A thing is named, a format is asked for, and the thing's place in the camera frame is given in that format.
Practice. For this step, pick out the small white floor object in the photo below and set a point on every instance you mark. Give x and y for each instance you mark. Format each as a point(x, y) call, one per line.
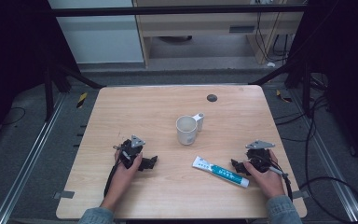
point(271, 64)

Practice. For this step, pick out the aluminium floor rail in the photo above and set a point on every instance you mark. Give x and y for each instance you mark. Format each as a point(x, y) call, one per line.
point(28, 161)
point(332, 171)

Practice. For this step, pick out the person's right hand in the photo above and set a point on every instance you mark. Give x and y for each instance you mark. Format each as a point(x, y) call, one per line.
point(268, 182)

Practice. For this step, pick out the yellow and black tape strip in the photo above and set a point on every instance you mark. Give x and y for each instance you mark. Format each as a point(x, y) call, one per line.
point(81, 100)
point(283, 97)

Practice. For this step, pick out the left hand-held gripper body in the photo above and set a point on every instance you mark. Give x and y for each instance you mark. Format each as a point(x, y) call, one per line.
point(130, 151)

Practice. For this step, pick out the grey table bracket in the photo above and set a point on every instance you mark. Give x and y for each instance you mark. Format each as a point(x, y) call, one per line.
point(64, 194)
point(301, 194)

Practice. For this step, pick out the white cabinet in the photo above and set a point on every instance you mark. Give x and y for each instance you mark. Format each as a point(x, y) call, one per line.
point(99, 40)

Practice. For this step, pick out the light wooden desk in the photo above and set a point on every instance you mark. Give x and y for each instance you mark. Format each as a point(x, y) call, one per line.
point(199, 25)

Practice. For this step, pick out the white and teal toothpaste tube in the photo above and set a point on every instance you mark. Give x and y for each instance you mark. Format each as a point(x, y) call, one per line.
point(222, 172)

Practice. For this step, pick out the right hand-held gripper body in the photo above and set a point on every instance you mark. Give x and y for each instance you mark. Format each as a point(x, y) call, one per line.
point(258, 157)

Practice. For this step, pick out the black horizontal frame bar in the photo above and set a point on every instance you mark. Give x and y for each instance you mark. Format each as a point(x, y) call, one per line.
point(167, 11)

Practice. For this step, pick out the black metal stand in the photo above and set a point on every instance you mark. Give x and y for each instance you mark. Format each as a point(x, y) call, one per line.
point(48, 93)
point(306, 90)

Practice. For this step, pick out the white cup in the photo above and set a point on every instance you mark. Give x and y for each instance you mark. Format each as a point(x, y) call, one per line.
point(186, 132)

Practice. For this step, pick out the person's left hand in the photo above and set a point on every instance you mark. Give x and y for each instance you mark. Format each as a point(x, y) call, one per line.
point(122, 180)

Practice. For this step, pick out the grey round table grommet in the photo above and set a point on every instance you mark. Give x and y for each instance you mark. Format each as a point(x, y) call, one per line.
point(212, 98)

